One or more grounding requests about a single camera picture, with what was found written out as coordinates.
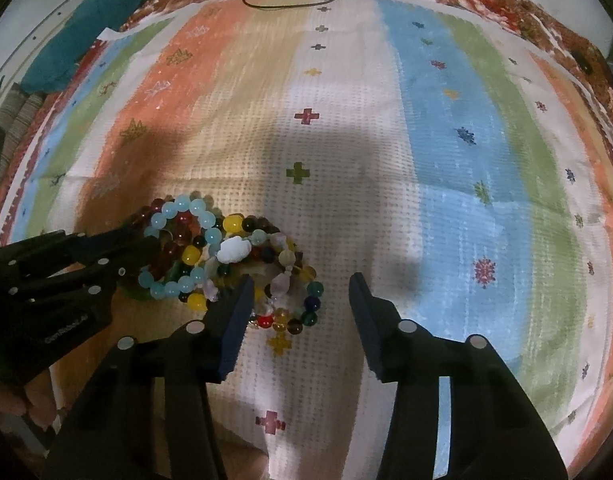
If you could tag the striped colourful bed cloth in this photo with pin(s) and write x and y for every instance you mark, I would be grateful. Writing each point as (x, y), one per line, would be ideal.
(455, 166)

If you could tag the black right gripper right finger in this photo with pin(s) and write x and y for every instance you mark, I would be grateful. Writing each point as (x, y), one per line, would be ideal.
(495, 431)

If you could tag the striped grey mattress edge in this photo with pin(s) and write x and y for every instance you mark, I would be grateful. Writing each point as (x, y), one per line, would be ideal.
(16, 115)

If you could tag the teal pillow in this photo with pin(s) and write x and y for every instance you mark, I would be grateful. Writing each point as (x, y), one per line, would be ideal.
(59, 60)

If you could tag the person's left hand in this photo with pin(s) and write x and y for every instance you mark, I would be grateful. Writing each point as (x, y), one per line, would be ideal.
(36, 399)

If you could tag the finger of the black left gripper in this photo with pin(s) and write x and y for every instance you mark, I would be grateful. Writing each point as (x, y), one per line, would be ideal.
(112, 250)
(22, 247)

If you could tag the white cloud-shaped charm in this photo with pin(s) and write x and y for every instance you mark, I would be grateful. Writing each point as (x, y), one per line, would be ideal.
(233, 250)

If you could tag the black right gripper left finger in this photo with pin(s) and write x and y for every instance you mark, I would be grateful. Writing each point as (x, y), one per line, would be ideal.
(108, 433)

